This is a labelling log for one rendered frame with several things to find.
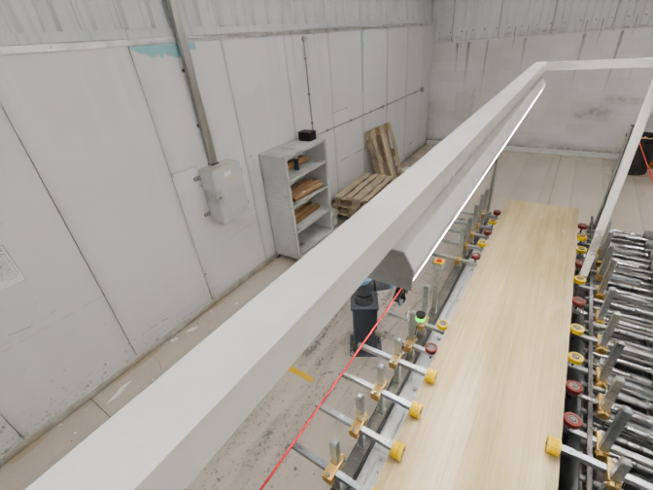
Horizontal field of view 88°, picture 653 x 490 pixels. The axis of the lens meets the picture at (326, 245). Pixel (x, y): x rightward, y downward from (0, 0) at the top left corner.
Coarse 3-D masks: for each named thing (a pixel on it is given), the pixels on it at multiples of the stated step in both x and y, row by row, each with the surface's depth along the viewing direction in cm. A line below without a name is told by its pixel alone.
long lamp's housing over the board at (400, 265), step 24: (528, 96) 174; (504, 120) 136; (504, 144) 125; (480, 168) 98; (456, 192) 82; (432, 216) 71; (456, 216) 81; (408, 240) 64; (432, 240) 69; (384, 264) 64; (408, 264) 61; (408, 288) 63
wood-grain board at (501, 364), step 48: (528, 240) 328; (576, 240) 321; (480, 288) 274; (528, 288) 269; (480, 336) 231; (528, 336) 228; (432, 384) 203; (480, 384) 201; (528, 384) 198; (432, 432) 179; (480, 432) 177; (528, 432) 175; (384, 480) 162; (432, 480) 160; (480, 480) 158; (528, 480) 157
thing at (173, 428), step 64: (576, 64) 221; (640, 64) 206; (640, 128) 219; (384, 192) 64; (320, 256) 47; (384, 256) 54; (256, 320) 37; (320, 320) 41; (192, 384) 30; (256, 384) 33; (128, 448) 26; (192, 448) 27
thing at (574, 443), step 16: (592, 224) 355; (640, 256) 341; (624, 288) 287; (592, 304) 257; (576, 320) 293; (592, 320) 244; (592, 336) 231; (624, 336) 258; (592, 352) 221; (592, 368) 210; (624, 368) 235; (592, 384) 201; (576, 400) 220; (640, 400) 204; (592, 416) 185; (592, 432) 179; (624, 432) 189; (576, 448) 191; (592, 448) 172; (624, 448) 192; (560, 464) 218; (576, 464) 184; (560, 480) 208; (576, 480) 176; (592, 480) 160
